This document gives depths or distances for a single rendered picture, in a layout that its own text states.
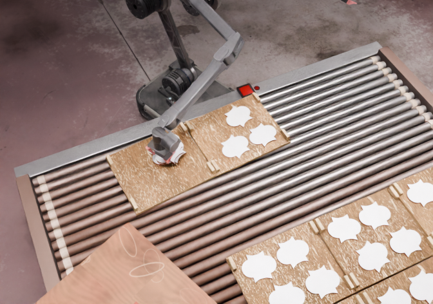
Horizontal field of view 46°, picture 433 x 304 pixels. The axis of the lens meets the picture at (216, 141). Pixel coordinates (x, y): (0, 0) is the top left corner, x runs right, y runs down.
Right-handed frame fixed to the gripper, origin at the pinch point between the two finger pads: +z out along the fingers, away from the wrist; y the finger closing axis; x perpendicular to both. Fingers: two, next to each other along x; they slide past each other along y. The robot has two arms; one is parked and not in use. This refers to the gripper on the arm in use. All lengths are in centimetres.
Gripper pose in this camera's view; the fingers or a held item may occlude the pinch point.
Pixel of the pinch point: (161, 157)
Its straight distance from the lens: 235.9
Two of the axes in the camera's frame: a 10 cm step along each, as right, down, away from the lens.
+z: -0.2, 5.9, 8.1
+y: 8.2, 4.7, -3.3
